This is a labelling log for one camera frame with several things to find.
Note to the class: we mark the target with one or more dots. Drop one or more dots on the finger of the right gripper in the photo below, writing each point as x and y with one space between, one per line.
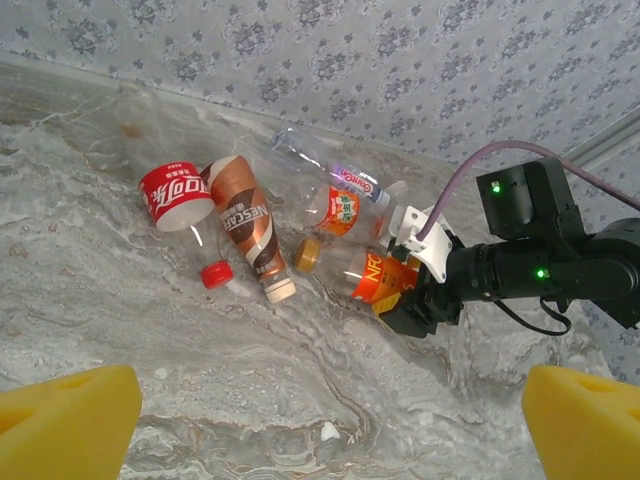
405 317
398 254

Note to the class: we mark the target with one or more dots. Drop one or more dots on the aluminium right rear frame post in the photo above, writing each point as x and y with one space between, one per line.
610 140

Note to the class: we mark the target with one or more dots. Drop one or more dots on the brown Nescafe bottle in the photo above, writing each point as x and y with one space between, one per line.
245 220

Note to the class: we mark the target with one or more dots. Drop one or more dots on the orange NFC juice bottle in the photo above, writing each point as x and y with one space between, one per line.
375 280

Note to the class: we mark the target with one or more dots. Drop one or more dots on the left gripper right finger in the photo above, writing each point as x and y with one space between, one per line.
585 430

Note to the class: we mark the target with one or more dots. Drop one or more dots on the clear bottle purple label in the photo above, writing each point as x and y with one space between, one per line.
350 180

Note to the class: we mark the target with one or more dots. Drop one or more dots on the small bottle orange star label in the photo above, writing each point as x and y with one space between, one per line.
340 212

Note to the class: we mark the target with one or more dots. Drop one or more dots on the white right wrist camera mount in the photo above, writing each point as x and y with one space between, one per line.
425 245

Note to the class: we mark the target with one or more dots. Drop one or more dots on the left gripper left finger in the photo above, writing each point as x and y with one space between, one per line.
60 425

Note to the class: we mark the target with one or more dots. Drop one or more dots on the red Coca-Cola label bottle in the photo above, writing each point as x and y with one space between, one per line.
175 195

